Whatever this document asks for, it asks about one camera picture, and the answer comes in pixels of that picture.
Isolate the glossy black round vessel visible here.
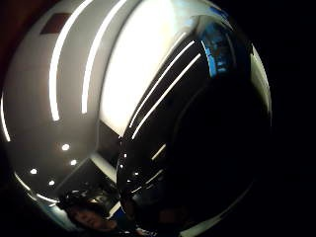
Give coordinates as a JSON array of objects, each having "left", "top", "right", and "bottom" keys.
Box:
[{"left": 116, "top": 13, "right": 275, "bottom": 237}]

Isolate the large bright ceiling light panel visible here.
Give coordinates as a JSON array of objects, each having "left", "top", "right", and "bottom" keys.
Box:
[{"left": 98, "top": 0, "right": 198, "bottom": 137}]

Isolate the long ceiling strip light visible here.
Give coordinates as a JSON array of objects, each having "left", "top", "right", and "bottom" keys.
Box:
[
  {"left": 80, "top": 0, "right": 128, "bottom": 116},
  {"left": 48, "top": 0, "right": 95, "bottom": 122}
]

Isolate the dark rectangular ceiling vent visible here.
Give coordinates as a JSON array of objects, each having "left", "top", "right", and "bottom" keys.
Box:
[{"left": 39, "top": 12, "right": 72, "bottom": 36}]

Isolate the curved ceiling strip light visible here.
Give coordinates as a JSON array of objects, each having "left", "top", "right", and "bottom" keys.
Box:
[{"left": 0, "top": 91, "right": 12, "bottom": 143}]

